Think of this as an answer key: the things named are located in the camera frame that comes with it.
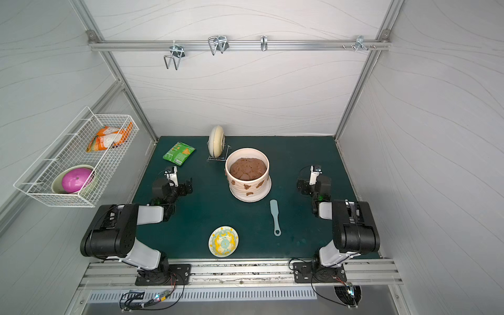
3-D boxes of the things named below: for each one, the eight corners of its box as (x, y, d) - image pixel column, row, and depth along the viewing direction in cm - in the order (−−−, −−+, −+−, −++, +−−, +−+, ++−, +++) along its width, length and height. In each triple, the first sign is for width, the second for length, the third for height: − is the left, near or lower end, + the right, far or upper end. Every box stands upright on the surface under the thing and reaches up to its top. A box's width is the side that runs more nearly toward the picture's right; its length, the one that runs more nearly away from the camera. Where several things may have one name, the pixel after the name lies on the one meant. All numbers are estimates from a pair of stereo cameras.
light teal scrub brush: (272, 236, 84) (273, 235, 83) (269, 201, 95) (270, 199, 94) (281, 236, 85) (281, 234, 83) (277, 201, 95) (277, 199, 94)
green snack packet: (164, 159, 112) (162, 156, 110) (178, 144, 119) (177, 141, 117) (182, 166, 108) (180, 163, 106) (196, 150, 116) (194, 147, 114)
